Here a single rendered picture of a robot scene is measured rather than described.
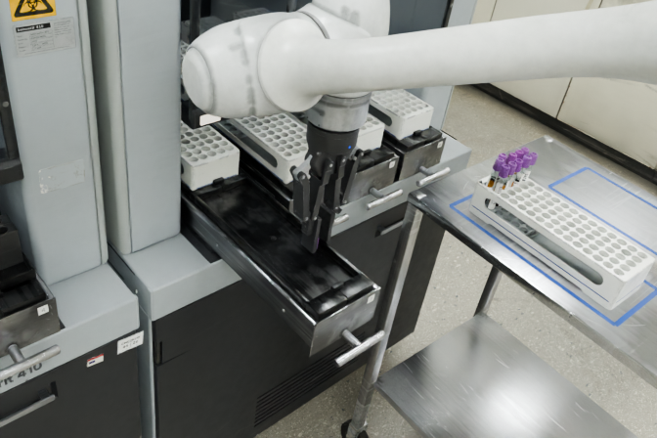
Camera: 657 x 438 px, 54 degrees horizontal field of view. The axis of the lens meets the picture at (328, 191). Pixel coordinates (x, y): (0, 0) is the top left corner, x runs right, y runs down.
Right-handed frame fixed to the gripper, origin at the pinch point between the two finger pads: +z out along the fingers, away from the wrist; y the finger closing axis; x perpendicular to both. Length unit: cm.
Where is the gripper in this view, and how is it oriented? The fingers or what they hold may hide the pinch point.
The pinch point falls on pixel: (317, 228)
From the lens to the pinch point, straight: 104.9
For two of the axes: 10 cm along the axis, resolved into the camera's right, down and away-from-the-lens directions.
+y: -7.4, 3.1, -5.9
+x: 6.6, 5.1, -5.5
